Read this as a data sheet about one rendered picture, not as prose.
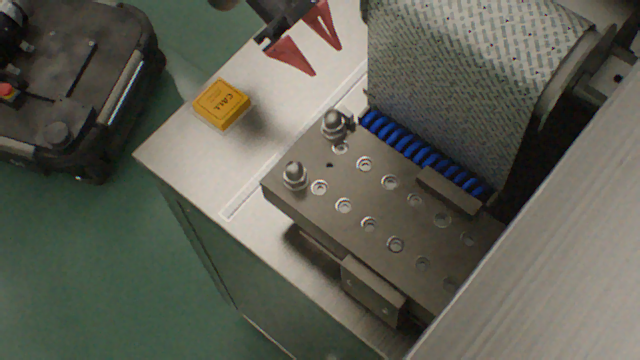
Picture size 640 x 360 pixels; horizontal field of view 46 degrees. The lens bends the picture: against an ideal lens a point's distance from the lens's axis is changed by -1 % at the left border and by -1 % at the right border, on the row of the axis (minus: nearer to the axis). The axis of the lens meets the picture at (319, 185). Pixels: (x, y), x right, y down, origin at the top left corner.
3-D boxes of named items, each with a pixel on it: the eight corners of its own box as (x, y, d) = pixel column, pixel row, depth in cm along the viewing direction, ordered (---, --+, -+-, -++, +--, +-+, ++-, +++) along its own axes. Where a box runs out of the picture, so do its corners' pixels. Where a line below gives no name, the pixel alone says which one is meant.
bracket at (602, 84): (606, 61, 83) (612, 51, 82) (653, 89, 82) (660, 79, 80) (582, 91, 82) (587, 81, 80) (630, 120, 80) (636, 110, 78)
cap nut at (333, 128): (332, 114, 111) (330, 97, 107) (351, 127, 110) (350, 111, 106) (315, 131, 110) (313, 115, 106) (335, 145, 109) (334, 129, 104)
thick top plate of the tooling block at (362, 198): (332, 124, 117) (330, 104, 111) (554, 281, 104) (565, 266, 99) (263, 198, 112) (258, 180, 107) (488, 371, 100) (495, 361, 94)
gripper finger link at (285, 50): (296, 90, 112) (253, 43, 110) (327, 59, 115) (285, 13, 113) (313, 81, 106) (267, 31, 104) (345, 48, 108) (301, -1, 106)
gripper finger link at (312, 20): (310, 76, 113) (268, 29, 111) (341, 46, 116) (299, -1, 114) (328, 66, 107) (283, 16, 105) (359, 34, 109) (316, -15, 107)
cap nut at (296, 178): (294, 163, 108) (291, 148, 104) (314, 177, 106) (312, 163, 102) (277, 181, 107) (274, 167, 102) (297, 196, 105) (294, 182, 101)
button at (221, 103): (221, 82, 130) (219, 74, 127) (251, 104, 127) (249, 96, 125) (193, 110, 128) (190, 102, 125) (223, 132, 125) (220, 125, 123)
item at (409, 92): (369, 102, 112) (369, 26, 96) (501, 192, 105) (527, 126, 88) (367, 105, 112) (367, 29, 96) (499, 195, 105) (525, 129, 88)
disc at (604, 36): (592, 73, 94) (628, -3, 81) (595, 75, 94) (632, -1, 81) (526, 155, 90) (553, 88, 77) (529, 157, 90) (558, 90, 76)
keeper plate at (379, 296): (350, 278, 112) (349, 252, 102) (404, 320, 109) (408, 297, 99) (340, 290, 112) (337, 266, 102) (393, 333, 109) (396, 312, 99)
